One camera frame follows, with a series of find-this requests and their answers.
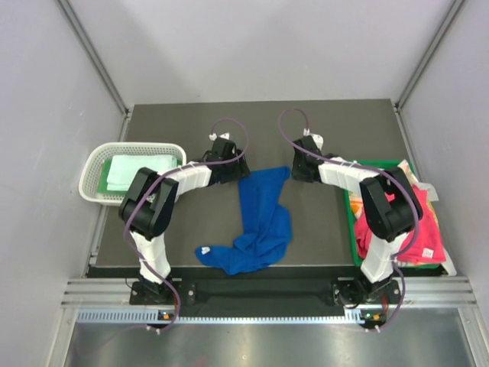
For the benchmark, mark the slotted grey cable duct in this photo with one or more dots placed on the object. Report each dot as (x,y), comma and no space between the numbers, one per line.
(154,316)

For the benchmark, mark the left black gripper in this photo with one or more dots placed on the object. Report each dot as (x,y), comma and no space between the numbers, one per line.
(241,170)

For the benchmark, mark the aluminium frame rail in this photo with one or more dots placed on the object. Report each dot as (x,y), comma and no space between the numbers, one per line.
(421,292)

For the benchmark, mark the white perforated plastic basket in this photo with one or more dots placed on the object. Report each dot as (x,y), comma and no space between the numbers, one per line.
(89,179)

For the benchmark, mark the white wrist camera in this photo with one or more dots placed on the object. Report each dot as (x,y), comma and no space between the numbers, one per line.
(318,139)
(214,136)

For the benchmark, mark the green microfiber towel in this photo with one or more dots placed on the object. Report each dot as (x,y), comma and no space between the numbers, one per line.
(103,184)

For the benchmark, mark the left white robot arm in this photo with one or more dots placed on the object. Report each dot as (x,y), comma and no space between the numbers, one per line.
(148,205)

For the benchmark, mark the pink red towel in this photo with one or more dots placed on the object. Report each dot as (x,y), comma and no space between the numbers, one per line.
(428,247)

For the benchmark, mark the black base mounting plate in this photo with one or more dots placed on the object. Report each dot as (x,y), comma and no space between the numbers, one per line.
(282,291)

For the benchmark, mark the green plastic bin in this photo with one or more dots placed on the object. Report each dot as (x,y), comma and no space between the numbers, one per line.
(412,178)

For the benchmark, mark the white mint towel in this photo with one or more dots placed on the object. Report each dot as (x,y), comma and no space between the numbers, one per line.
(123,168)

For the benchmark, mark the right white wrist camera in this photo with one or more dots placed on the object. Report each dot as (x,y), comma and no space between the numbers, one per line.
(318,139)

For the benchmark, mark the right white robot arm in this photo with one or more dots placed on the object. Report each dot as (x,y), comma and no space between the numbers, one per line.
(390,206)

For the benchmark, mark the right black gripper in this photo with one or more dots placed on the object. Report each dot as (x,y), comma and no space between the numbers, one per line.
(296,174)

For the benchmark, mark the blue towel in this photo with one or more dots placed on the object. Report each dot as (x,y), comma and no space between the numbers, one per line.
(267,226)

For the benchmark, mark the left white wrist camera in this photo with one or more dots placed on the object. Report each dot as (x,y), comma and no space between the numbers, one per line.
(214,136)

